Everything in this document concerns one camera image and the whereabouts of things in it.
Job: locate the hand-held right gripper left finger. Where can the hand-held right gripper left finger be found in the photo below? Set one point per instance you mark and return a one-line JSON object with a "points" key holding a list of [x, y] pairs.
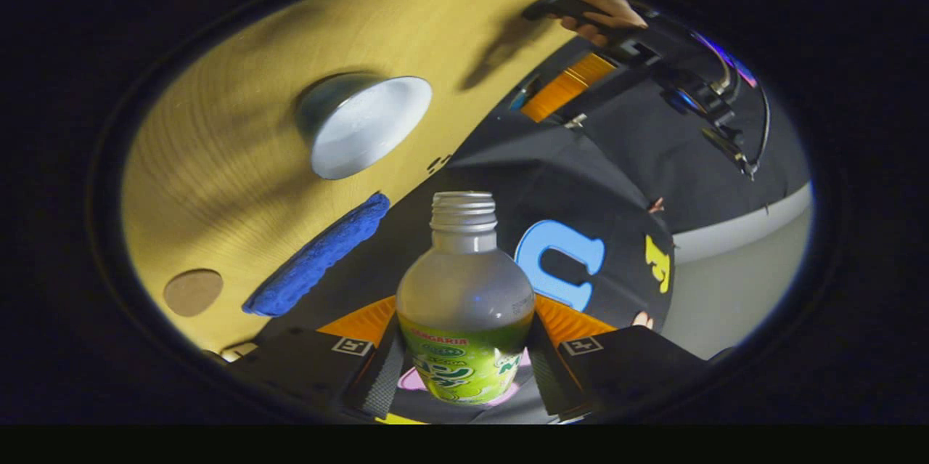
{"points": [[381, 384]]}

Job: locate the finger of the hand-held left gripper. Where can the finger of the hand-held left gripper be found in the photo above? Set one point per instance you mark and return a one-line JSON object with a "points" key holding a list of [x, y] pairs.
{"points": [[566, 86]]}

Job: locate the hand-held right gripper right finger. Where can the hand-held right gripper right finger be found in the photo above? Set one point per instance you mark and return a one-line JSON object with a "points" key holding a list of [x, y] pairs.
{"points": [[555, 377]]}

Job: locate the teal teacup lid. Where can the teal teacup lid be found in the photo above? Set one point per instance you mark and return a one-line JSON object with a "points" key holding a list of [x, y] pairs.
{"points": [[524, 95]]}

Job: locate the silver green water bottle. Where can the silver green water bottle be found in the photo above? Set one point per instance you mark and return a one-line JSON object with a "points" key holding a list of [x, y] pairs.
{"points": [[464, 290]]}

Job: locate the teal teacup white inside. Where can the teal teacup white inside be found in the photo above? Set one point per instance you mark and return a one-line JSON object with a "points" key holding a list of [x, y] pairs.
{"points": [[370, 126]]}

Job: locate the round brown cork coaster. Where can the round brown cork coaster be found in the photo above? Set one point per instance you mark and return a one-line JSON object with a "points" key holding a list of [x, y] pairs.
{"points": [[192, 292]]}

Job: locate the metal backdrop clip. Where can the metal backdrop clip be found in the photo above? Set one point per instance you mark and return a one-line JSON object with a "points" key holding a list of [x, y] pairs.
{"points": [[575, 120]]}

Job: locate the black backdrop cloth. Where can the black backdrop cloth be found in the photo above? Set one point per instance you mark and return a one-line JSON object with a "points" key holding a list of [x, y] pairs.
{"points": [[493, 159]]}

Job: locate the copper backdrop clip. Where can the copper backdrop clip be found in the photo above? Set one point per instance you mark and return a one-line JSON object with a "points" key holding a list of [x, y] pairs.
{"points": [[657, 205]]}

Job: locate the blue folded towel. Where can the blue folded towel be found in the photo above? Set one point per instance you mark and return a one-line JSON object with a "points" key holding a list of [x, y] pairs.
{"points": [[319, 257]]}

